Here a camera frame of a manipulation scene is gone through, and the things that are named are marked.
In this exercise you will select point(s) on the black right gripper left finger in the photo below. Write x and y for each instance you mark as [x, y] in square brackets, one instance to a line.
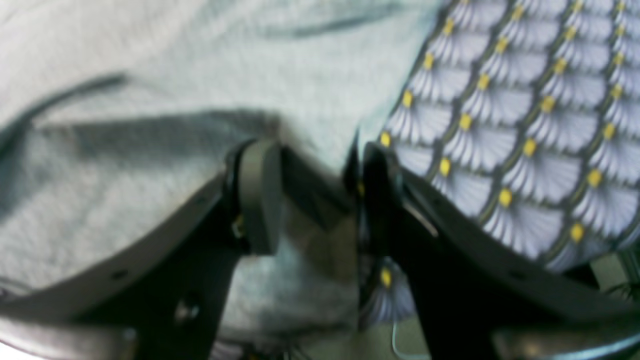
[163, 297]

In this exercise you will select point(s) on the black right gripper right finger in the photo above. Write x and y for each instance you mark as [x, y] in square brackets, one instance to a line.
[476, 299]

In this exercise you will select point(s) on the light grey T-shirt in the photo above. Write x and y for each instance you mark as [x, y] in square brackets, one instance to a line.
[114, 111]

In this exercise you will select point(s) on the patterned purple tablecloth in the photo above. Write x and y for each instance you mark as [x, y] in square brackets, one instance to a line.
[525, 115]

